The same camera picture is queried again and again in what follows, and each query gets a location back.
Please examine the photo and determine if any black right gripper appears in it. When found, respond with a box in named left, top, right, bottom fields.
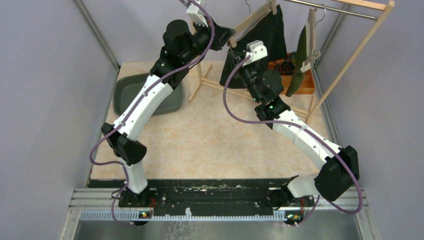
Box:
left=228, top=50, right=262, bottom=104

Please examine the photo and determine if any black striped garment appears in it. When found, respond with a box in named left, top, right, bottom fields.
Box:
left=219, top=3, right=288, bottom=90

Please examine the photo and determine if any green underwear with cream waistband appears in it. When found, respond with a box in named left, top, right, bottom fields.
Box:
left=285, top=25, right=308, bottom=97

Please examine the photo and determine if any beige clip hanger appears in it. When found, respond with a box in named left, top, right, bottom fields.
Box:
left=227, top=0, right=279, bottom=48
left=300, top=4, right=327, bottom=73

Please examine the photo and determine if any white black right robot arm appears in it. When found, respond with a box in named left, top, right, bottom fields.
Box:
left=223, top=53, right=362, bottom=206

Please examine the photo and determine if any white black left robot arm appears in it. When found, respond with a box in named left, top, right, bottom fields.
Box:
left=101, top=19, right=235, bottom=207

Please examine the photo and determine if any dark rolled sock centre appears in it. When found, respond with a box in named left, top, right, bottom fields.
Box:
left=273, top=59, right=295, bottom=76

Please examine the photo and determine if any orange wooden compartment tray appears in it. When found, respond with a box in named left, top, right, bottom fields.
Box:
left=268, top=52, right=316, bottom=97

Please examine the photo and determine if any grey-green plastic tub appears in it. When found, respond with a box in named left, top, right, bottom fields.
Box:
left=112, top=73, right=184, bottom=116

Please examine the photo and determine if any light wooden clothes rack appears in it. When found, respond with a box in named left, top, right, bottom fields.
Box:
left=188, top=0, right=397, bottom=125

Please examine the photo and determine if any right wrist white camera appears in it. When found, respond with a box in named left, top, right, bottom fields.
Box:
left=242, top=40, right=268, bottom=67

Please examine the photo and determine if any wrist white camera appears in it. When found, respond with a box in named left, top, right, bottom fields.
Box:
left=242, top=40, right=268, bottom=67
left=186, top=0, right=209, bottom=27

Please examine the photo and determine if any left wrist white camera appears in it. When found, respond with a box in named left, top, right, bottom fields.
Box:
left=186, top=0, right=209, bottom=27

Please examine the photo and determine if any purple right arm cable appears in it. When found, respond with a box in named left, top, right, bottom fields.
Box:
left=222, top=54, right=364, bottom=227

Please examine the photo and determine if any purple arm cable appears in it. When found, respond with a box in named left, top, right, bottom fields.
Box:
left=88, top=0, right=216, bottom=228
left=222, top=54, right=364, bottom=227

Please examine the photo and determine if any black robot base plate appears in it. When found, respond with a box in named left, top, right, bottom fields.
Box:
left=87, top=178, right=332, bottom=220

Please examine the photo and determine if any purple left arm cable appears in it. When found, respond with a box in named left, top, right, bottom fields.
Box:
left=88, top=0, right=216, bottom=228

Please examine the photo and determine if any aluminium front rail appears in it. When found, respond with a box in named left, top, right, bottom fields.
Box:
left=67, top=186, right=369, bottom=222

